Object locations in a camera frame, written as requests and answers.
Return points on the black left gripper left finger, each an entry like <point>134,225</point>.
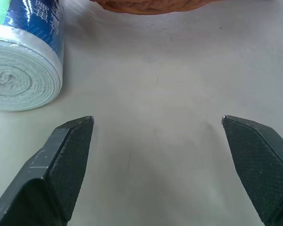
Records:
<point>49,174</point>

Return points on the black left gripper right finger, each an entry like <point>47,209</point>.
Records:
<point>259,169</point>

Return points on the brown woven basket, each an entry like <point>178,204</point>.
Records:
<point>143,5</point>

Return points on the white bag roll blue label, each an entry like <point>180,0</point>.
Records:
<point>21,58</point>

